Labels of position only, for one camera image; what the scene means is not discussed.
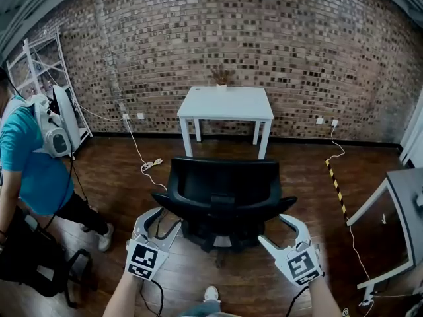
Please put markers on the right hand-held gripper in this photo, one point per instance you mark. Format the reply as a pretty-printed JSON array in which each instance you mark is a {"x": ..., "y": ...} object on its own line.
[{"x": 302, "y": 264}]

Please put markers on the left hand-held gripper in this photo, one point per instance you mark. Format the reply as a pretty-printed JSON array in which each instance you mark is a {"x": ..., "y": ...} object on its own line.
[{"x": 145, "y": 259}]

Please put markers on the black office chair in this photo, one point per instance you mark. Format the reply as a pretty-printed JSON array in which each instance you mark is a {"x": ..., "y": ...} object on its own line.
[{"x": 224, "y": 180}]

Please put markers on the person's right forearm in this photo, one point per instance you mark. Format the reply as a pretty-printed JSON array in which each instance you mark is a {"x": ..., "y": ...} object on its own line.
[{"x": 325, "y": 299}]

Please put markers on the person's left forearm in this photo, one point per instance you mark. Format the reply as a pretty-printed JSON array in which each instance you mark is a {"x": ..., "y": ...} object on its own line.
[{"x": 124, "y": 296}]

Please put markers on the black swivel chair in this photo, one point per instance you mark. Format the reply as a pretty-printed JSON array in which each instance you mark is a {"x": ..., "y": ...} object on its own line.
[{"x": 29, "y": 263}]

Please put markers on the white desk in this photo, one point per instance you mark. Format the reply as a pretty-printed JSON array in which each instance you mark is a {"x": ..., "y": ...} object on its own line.
[{"x": 228, "y": 106}]

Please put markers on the person's white shoe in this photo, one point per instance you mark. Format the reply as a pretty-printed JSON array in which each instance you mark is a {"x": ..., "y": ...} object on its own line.
[{"x": 211, "y": 293}]

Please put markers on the person's grey trouser leg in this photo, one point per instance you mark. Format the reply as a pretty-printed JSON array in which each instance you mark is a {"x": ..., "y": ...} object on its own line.
[{"x": 201, "y": 309}]

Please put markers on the white oval appliance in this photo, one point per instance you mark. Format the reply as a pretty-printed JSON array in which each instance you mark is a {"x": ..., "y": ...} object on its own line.
[{"x": 67, "y": 111}]

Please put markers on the white door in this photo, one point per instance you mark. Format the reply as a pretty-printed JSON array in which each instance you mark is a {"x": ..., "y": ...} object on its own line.
[{"x": 413, "y": 137}]

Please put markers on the dried plant in white pot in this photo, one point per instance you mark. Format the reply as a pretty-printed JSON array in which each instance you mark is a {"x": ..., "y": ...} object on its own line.
[{"x": 221, "y": 74}]

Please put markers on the white metal shelf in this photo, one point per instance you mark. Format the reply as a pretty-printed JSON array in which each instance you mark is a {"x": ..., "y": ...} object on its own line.
[{"x": 27, "y": 61}]

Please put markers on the grey table with white frame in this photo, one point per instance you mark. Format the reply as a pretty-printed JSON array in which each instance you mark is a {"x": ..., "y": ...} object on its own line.
[{"x": 403, "y": 183}]

